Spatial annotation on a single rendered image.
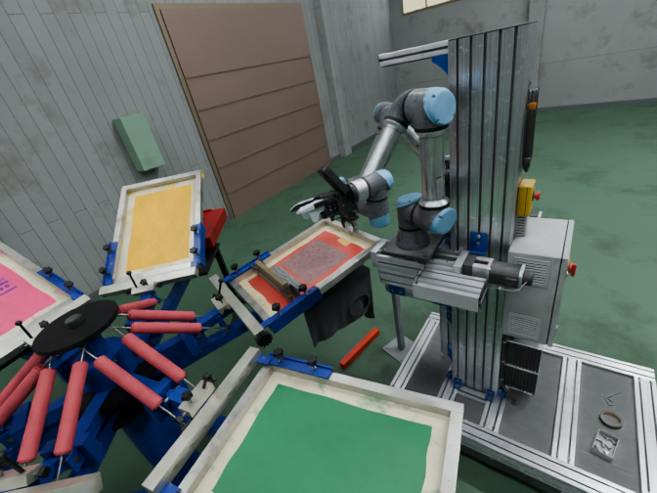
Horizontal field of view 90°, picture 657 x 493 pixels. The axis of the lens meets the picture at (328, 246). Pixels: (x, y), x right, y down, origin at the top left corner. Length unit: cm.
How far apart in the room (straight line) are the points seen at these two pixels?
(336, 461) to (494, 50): 143
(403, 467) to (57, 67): 496
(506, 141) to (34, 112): 462
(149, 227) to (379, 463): 198
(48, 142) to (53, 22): 128
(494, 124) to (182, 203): 195
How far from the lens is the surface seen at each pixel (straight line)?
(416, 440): 124
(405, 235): 148
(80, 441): 162
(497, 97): 141
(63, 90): 510
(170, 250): 233
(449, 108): 124
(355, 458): 123
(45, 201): 496
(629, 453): 229
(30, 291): 256
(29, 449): 163
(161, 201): 261
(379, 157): 127
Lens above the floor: 203
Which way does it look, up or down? 28 degrees down
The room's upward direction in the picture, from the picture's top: 12 degrees counter-clockwise
